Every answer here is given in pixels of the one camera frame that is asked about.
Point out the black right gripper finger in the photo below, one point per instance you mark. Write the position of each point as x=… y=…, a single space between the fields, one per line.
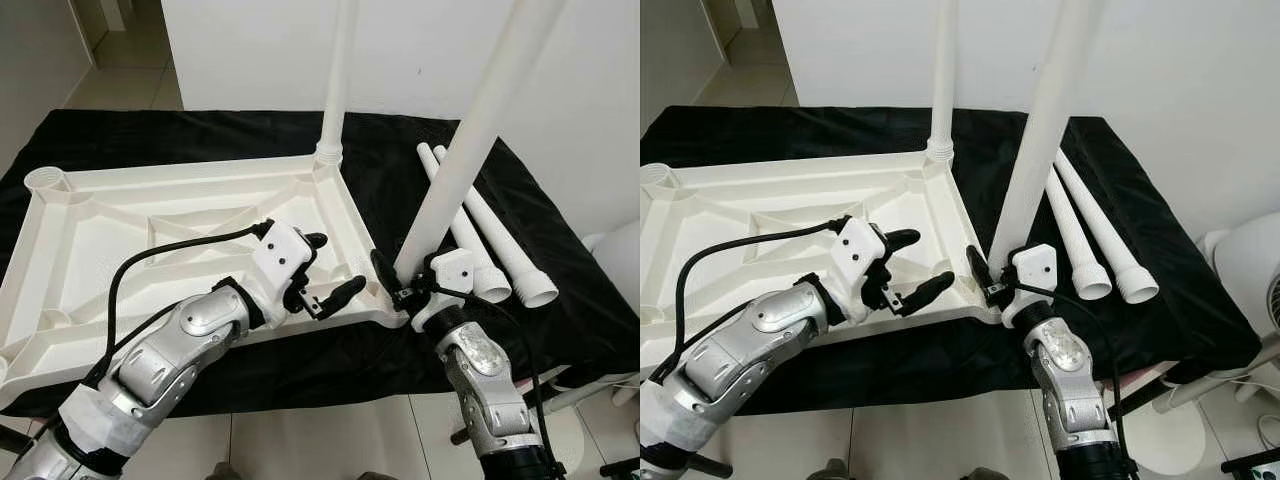
x=385 y=272
x=980 y=270

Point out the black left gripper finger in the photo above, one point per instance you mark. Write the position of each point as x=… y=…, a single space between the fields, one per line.
x=900 y=239
x=925 y=292
x=314 y=241
x=345 y=293

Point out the white plastic table leg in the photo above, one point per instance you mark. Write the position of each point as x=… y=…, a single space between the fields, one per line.
x=485 y=265
x=1085 y=260
x=1045 y=130
x=340 y=80
x=943 y=80
x=510 y=250
x=1115 y=240
x=470 y=130

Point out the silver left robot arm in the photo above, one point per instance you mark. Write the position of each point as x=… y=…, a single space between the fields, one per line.
x=160 y=360
x=740 y=355

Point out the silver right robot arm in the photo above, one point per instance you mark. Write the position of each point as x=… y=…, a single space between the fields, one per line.
x=1070 y=380
x=485 y=380

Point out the black metal table leg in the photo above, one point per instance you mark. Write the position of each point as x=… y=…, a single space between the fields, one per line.
x=712 y=463
x=1135 y=398
x=15 y=440
x=462 y=435

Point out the white plastic table top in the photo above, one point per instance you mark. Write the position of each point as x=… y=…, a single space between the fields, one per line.
x=730 y=230
x=120 y=230

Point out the grey right robot foot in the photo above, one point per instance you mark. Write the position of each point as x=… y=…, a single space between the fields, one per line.
x=378 y=475
x=988 y=473

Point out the grey robot foot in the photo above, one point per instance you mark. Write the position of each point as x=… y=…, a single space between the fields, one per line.
x=378 y=475
x=835 y=470
x=988 y=473
x=225 y=472

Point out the black cloth table cover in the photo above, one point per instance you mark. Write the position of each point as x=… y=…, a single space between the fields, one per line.
x=580 y=200
x=1200 y=200

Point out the grey left robot foot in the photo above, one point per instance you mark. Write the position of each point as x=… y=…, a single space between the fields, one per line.
x=835 y=470
x=225 y=472

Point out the black stand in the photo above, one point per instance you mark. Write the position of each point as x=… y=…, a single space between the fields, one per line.
x=620 y=465
x=1250 y=462

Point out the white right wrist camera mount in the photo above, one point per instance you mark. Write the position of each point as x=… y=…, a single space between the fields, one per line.
x=450 y=275
x=1035 y=270

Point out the pink table frame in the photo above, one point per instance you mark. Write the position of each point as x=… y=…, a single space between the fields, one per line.
x=1145 y=375

